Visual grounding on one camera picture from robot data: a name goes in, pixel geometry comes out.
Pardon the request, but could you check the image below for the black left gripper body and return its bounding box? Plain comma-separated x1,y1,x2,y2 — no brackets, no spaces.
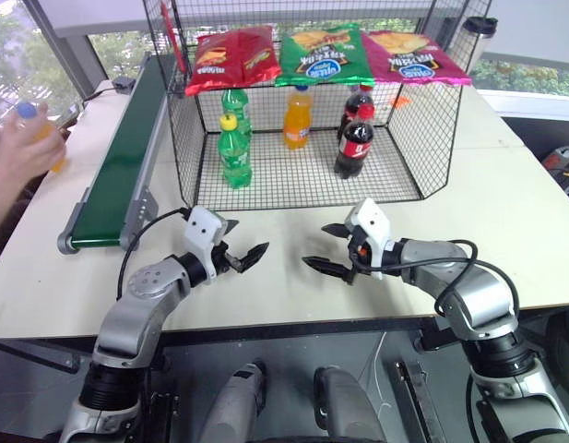
211,239,244,277

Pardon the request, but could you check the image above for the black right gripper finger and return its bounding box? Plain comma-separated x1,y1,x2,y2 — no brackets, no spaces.
302,256,351,279
321,222,355,240

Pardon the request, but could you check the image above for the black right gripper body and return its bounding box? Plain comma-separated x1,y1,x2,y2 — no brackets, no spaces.
346,225,374,285

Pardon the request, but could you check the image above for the orange soda bottle blue cap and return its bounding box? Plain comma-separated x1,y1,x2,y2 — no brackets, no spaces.
16,102,67,174

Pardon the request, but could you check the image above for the green conveyor belt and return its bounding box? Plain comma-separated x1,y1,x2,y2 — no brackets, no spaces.
57,51,175,256

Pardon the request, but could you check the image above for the person's bare hand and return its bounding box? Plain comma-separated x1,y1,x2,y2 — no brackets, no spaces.
0,102,68,186

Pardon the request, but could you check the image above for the green soda bottle yellow cap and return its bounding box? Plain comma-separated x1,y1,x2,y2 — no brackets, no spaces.
218,114,255,190

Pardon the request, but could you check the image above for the cola bottle red label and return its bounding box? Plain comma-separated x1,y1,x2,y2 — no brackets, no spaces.
333,103,377,181
338,84,375,139

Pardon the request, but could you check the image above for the grey rounded shape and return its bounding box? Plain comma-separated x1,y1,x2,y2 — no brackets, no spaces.
198,359,268,443
313,365,389,443

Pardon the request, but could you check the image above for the red chips bag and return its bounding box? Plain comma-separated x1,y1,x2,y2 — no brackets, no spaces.
184,25,283,97

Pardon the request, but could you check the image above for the green chips bag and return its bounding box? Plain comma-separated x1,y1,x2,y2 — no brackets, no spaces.
274,22,375,89

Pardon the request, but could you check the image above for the pink chips bag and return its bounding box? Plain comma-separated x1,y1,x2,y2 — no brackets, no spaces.
360,30,473,88

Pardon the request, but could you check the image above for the red hanging strip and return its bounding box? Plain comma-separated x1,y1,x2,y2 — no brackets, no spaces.
159,0,186,73

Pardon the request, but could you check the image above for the black orange power tool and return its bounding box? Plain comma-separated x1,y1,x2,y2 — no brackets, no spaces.
541,146,569,196

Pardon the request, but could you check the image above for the clear tumbler black lid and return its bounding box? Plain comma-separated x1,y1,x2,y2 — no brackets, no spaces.
448,16,499,76

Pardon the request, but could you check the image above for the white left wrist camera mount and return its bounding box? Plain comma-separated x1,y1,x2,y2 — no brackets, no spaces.
181,205,229,280

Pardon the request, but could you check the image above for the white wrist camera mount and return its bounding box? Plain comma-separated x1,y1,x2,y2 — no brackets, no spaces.
347,198,398,281
181,205,229,280

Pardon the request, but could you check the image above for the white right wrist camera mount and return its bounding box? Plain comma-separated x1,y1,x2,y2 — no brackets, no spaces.
347,198,398,281

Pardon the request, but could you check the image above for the black wire mesh shelf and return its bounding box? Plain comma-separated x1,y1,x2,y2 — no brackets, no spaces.
142,0,495,213

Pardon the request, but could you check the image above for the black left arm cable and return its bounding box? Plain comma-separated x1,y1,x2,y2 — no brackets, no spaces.
116,208,191,304

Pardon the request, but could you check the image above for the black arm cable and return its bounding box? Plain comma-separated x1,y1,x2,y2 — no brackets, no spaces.
357,238,521,324
116,208,191,304

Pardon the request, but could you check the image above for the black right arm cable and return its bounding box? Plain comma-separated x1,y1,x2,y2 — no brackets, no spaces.
357,238,521,324

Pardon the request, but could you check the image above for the black adapter cable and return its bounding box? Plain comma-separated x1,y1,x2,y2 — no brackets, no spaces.
82,86,117,106

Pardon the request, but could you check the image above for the grey table frame beam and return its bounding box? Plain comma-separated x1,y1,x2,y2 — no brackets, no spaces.
0,338,81,376

